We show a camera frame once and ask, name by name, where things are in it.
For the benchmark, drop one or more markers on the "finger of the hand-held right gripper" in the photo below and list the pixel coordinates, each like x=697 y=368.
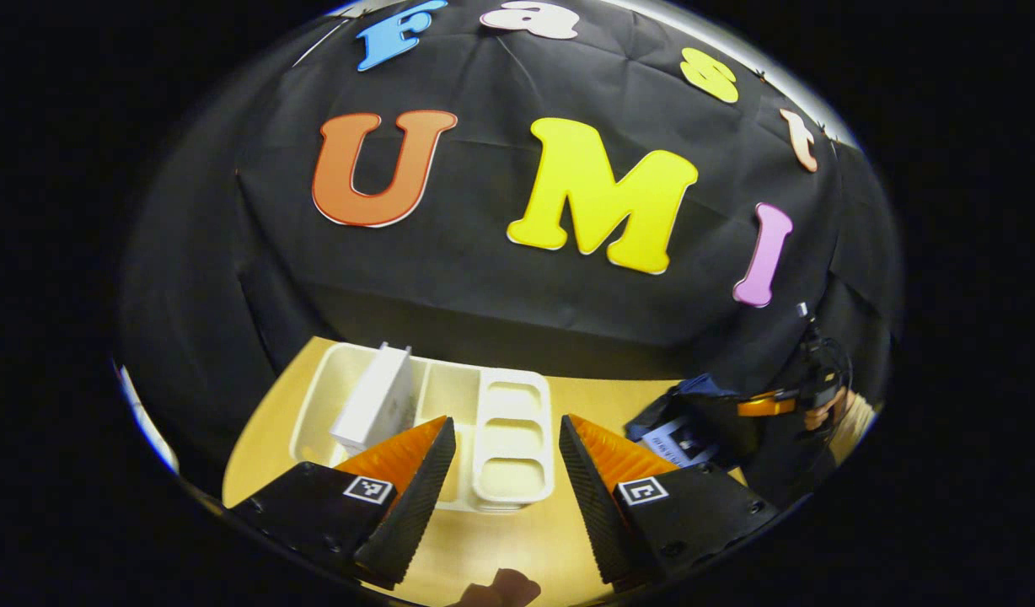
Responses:
x=766 y=405

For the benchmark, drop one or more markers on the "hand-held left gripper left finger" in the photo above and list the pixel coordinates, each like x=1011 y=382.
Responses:
x=412 y=506

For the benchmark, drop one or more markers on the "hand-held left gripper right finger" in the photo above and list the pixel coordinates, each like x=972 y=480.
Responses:
x=593 y=506

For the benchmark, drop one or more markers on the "blue schoolbag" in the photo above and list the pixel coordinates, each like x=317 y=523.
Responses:
x=699 y=386

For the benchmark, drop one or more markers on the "white bookshelf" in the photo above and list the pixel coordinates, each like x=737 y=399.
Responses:
x=513 y=438

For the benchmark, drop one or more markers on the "white book printed cover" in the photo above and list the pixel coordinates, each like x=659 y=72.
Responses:
x=370 y=405

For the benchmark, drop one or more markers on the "black backdrop cloth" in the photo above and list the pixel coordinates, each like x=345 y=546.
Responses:
x=484 y=295

